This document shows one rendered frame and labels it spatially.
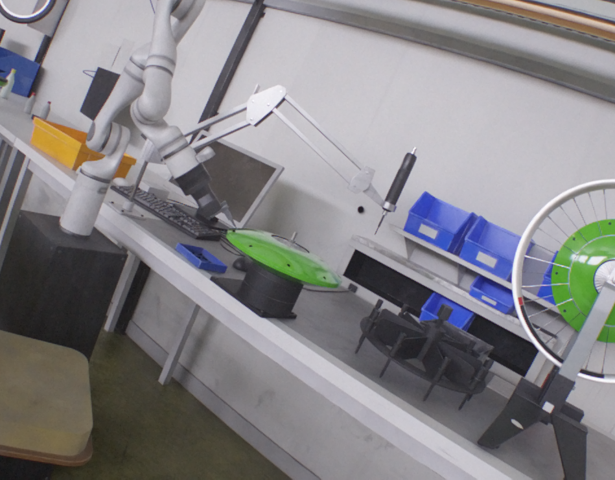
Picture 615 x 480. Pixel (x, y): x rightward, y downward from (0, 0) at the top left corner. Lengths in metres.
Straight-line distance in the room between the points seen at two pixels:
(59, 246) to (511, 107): 1.68
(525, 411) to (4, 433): 1.11
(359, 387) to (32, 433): 0.67
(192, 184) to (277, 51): 1.61
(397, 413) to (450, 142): 1.31
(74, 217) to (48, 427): 0.61
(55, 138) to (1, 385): 1.22
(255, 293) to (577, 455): 0.82
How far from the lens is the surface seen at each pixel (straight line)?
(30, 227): 1.48
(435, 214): 2.05
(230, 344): 2.52
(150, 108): 1.15
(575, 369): 1.30
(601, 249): 1.37
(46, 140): 2.20
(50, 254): 1.38
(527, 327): 1.38
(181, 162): 1.17
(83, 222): 1.46
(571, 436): 1.28
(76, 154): 2.04
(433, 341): 1.28
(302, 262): 1.16
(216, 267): 1.42
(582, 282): 1.36
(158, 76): 1.20
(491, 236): 1.98
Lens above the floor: 1.27
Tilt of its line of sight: 6 degrees down
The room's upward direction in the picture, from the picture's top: 25 degrees clockwise
